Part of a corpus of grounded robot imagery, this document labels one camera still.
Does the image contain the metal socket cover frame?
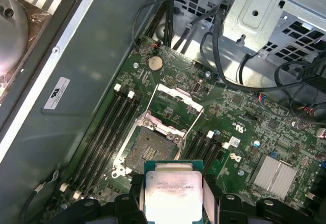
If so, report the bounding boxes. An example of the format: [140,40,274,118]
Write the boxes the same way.
[142,82,205,143]

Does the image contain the black RAM slot white clips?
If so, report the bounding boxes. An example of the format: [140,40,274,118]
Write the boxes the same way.
[72,91,135,199]
[58,83,122,191]
[201,141,230,181]
[183,129,216,181]

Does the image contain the green motherboard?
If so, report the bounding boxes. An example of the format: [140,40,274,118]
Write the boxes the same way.
[38,37,326,224]

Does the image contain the thick black cable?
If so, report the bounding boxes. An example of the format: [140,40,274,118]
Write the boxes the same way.
[212,5,281,90]

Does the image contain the thin wire locking lever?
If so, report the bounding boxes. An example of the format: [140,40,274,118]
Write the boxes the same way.
[145,83,160,114]

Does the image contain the black cable bundle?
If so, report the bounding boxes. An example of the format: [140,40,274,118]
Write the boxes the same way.
[144,0,178,50]

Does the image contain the round coin cell battery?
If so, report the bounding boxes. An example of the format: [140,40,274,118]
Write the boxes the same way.
[148,57,163,72]

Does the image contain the silver metal drive cage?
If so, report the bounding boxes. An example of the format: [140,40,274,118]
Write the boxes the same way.
[175,0,326,64]

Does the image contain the silver CPU green substrate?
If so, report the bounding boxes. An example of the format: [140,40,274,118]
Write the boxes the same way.
[143,159,205,224]

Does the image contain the square brown base plate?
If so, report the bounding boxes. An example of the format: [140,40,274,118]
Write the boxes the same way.
[0,1,56,100]

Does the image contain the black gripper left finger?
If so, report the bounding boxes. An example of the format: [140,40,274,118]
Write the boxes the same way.
[49,173,148,224]

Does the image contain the CPU socket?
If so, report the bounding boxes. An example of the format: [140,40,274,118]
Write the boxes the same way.
[111,110,189,181]

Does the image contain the black open PC case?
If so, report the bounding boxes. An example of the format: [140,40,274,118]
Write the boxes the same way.
[0,0,326,224]

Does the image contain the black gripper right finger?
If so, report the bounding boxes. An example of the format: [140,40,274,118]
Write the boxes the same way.
[203,175,310,224]

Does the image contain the silver chipset heatsink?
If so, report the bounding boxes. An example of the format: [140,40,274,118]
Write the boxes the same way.
[251,154,298,201]

